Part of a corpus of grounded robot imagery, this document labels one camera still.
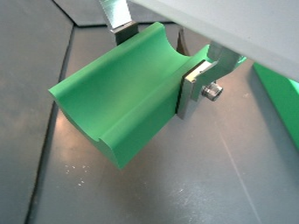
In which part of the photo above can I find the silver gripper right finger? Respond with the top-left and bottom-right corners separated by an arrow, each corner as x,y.
176,41 -> 242,119

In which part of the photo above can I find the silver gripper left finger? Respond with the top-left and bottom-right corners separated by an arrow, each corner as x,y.
97,0 -> 138,45

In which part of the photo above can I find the green arch block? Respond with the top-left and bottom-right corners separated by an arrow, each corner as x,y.
49,23 -> 208,168

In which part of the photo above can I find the green shape sorter board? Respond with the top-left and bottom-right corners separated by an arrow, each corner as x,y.
253,63 -> 299,150

